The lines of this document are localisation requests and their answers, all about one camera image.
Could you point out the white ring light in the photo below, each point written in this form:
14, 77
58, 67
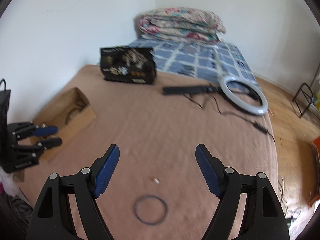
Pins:
243, 94

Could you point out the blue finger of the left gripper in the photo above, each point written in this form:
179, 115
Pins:
45, 131
49, 143

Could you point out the brown cardboard box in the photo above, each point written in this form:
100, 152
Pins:
71, 112

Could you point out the black snack bag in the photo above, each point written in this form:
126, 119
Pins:
128, 65

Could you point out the black metal rack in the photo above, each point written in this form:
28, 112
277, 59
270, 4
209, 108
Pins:
306, 98

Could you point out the pink blanket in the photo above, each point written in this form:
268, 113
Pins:
157, 136

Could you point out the orange cloth covered bench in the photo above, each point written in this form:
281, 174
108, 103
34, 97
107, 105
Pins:
315, 158

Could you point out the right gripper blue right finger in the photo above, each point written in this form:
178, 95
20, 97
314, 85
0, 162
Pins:
211, 168

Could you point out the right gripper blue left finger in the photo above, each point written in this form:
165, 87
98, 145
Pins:
103, 169

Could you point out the floral folded quilt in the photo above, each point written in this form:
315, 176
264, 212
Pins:
182, 24

